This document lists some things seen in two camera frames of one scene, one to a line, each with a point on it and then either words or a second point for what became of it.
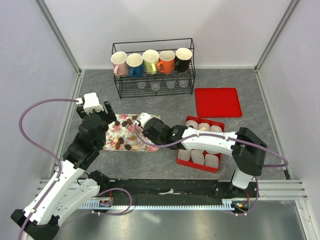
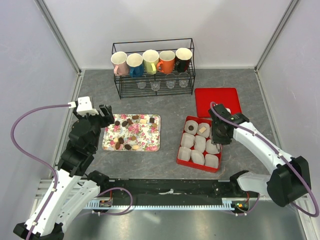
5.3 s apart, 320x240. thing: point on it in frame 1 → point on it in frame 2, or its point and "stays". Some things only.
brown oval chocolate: x=121 y=140 stays
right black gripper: x=150 y=137 → x=215 y=139
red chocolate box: x=203 y=160 stays
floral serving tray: x=121 y=135 stays
